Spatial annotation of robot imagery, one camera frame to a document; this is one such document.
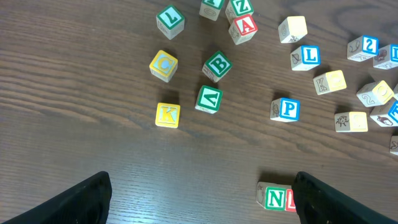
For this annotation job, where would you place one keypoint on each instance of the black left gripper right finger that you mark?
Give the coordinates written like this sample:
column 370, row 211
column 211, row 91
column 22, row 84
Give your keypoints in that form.
column 318, row 203

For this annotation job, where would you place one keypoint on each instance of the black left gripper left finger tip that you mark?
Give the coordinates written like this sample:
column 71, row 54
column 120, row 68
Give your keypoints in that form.
column 85, row 203

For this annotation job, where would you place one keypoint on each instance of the red E block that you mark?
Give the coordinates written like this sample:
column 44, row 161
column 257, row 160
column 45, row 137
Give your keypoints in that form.
column 289, row 201

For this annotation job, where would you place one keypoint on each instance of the green N block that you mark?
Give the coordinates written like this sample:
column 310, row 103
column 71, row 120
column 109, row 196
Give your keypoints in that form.
column 271, row 196

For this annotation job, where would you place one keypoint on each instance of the yellow S block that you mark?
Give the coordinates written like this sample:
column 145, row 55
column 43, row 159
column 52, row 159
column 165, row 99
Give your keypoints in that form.
column 351, row 122

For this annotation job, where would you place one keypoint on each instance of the blue P block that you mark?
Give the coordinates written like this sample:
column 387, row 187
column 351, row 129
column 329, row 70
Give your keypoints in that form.
column 285, row 110

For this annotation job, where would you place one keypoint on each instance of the blue T block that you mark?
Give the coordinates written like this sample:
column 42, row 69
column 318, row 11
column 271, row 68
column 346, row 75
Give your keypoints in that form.
column 380, row 114

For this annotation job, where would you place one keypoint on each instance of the yellow K block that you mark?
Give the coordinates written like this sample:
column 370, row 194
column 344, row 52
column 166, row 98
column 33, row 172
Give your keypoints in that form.
column 167, row 115

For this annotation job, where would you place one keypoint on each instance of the yellow block centre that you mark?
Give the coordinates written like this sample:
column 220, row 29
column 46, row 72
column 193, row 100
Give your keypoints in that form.
column 329, row 82

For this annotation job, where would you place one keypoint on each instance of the yellow O block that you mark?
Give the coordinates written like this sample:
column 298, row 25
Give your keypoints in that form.
column 375, row 94

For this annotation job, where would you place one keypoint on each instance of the blue L block centre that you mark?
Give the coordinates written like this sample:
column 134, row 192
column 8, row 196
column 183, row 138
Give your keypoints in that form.
column 305, row 58

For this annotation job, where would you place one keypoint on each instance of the green V block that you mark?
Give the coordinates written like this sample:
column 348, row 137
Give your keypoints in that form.
column 209, row 99

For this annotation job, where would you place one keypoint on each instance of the yellow C block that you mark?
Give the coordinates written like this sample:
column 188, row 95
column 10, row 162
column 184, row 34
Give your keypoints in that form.
column 163, row 66

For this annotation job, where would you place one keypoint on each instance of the blue 2 block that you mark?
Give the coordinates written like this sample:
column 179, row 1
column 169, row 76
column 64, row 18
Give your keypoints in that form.
column 363, row 48

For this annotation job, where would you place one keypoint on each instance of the blue D block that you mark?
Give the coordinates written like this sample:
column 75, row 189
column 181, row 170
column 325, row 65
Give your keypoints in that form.
column 386, row 58

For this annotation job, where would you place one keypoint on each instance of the green B block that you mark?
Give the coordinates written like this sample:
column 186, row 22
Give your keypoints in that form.
column 217, row 66

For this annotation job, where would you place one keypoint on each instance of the yellow top block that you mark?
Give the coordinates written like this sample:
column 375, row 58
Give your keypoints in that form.
column 292, row 29

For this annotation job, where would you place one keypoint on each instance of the red A block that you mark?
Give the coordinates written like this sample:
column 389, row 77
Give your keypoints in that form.
column 242, row 29

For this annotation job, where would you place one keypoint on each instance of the green 7 block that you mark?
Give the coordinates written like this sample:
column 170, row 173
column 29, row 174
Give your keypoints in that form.
column 170, row 21

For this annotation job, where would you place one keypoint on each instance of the green Z block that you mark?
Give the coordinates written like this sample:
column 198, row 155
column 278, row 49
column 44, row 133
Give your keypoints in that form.
column 237, row 8

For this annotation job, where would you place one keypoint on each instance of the green F block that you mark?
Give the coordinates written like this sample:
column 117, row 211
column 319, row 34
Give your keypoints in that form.
column 210, row 9

